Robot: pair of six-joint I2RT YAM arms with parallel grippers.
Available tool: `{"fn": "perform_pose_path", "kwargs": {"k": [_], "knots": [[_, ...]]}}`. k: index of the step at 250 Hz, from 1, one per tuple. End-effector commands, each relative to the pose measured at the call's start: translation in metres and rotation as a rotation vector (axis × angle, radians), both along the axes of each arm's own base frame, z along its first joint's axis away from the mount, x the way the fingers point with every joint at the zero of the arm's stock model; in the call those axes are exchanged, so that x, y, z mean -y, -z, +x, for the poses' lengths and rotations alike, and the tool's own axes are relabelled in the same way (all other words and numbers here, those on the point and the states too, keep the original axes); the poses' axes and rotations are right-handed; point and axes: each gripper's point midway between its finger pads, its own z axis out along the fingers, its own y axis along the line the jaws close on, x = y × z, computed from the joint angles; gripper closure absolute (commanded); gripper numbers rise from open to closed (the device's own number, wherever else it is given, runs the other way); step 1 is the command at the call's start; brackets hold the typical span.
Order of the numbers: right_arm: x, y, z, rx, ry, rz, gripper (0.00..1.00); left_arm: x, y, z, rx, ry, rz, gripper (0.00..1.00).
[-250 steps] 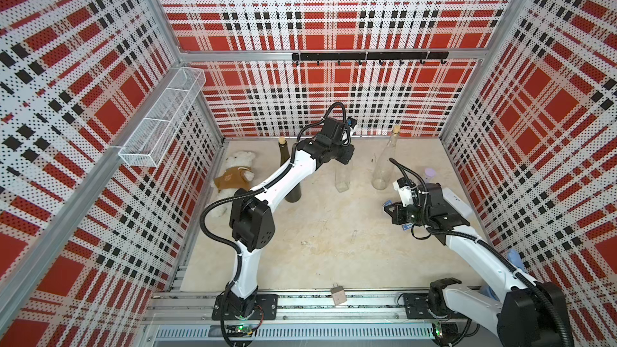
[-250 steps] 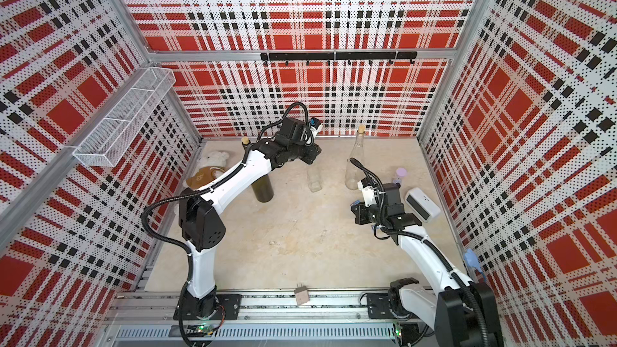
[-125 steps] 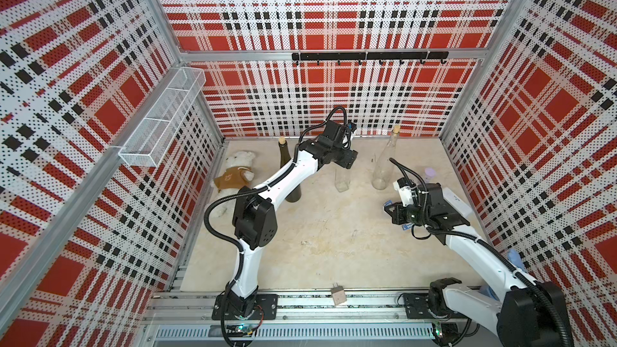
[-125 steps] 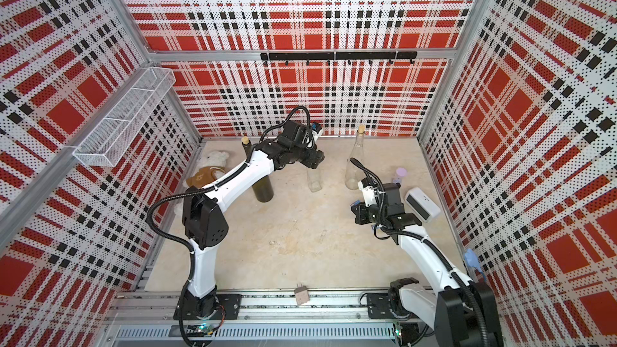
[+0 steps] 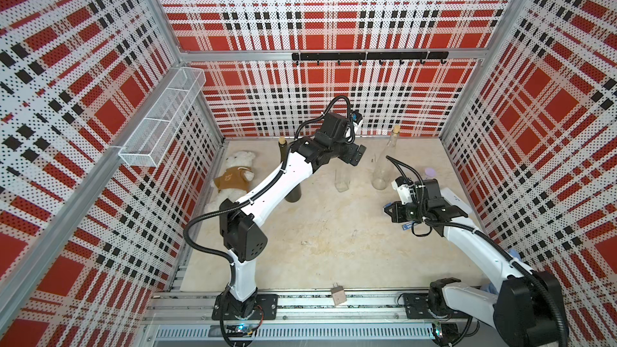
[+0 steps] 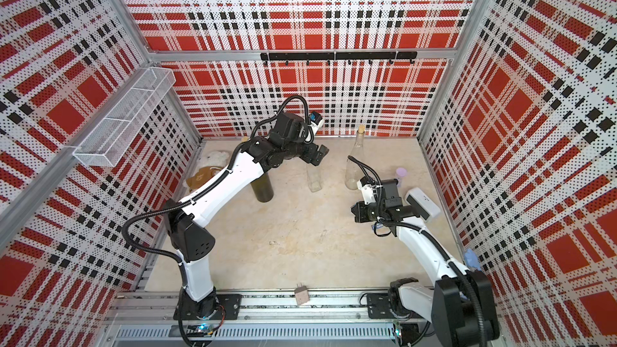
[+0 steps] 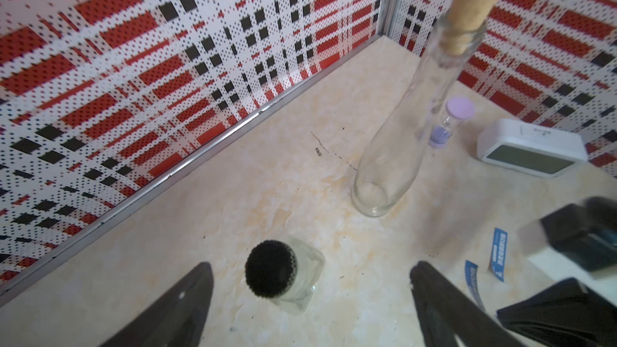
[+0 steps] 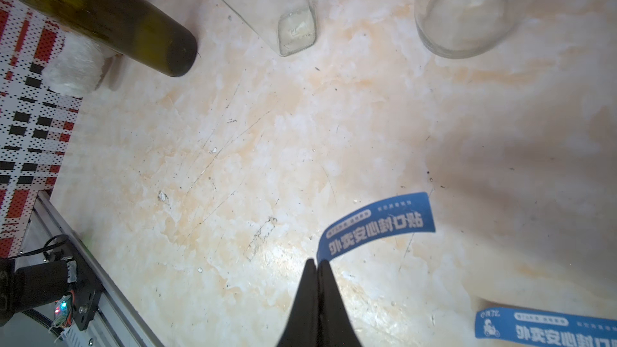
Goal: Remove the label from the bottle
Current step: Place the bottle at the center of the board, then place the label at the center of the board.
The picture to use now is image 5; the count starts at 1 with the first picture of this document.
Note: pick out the purple sand timer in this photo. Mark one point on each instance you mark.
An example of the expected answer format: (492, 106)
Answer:
(430, 173)

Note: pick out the tall clear corked bottle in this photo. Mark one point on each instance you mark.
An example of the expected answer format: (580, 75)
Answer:
(381, 176)

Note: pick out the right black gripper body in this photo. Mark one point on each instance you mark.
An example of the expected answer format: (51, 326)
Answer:
(411, 212)

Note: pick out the white rectangular device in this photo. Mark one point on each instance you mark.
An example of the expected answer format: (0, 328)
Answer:
(455, 200)

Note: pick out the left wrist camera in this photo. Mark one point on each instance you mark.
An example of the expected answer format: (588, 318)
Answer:
(357, 120)

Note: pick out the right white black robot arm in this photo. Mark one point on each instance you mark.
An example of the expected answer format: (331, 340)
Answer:
(525, 306)

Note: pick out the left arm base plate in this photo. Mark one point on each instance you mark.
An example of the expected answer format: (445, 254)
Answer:
(258, 306)

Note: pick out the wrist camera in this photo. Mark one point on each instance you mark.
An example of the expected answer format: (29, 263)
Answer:
(357, 120)
(406, 192)

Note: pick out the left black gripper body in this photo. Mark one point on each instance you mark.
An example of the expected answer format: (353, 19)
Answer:
(342, 151)

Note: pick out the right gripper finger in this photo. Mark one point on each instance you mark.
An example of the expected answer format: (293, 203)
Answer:
(392, 206)
(395, 216)

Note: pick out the white teddy bear brown shirt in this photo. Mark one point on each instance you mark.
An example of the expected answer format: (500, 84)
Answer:
(235, 181)

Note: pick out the small clear black-capped bottle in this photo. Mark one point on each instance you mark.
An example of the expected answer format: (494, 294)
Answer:
(342, 178)

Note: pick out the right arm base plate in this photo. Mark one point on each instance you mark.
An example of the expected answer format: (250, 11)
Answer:
(415, 305)

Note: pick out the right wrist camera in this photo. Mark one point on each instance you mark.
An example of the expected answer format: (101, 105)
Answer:
(406, 192)

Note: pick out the white wire mesh basket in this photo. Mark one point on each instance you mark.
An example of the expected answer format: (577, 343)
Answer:
(173, 99)

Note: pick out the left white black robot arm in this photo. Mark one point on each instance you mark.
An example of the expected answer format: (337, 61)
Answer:
(240, 224)

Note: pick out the black wall hook rail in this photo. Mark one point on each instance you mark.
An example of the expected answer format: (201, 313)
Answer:
(361, 56)

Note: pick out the small beige plug adapter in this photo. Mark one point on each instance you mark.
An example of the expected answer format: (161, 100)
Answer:
(338, 295)

